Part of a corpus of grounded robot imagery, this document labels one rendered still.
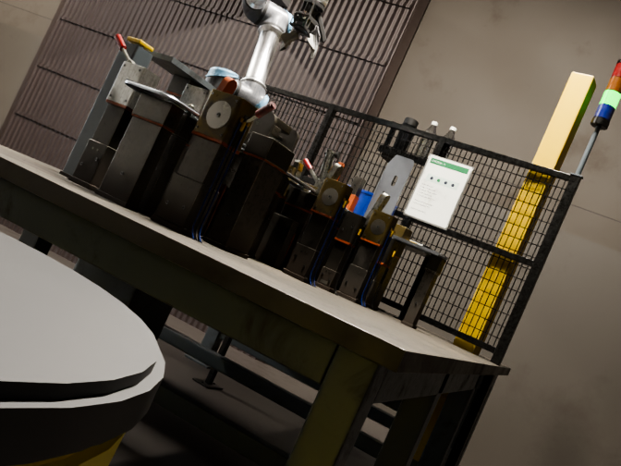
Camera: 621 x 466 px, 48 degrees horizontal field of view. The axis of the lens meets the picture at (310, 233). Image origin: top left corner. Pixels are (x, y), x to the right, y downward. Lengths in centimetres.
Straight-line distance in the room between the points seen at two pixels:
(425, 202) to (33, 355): 299
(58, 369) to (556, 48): 485
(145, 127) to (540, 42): 362
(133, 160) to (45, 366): 157
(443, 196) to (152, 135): 171
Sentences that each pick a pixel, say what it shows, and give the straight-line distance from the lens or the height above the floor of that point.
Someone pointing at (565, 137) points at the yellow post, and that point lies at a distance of 322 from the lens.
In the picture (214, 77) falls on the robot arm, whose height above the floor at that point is 128.
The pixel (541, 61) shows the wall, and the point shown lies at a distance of 502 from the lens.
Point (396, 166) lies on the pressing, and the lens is 302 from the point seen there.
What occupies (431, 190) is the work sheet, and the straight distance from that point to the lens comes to 324.
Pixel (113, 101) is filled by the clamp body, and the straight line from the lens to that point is 201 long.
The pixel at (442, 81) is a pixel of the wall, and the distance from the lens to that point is 504.
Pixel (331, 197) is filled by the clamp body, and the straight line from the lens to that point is 228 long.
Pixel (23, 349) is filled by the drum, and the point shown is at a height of 69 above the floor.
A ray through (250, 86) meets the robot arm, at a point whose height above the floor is 132.
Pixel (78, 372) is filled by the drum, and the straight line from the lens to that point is 30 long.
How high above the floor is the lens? 76
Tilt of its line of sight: 2 degrees up
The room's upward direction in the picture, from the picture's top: 24 degrees clockwise
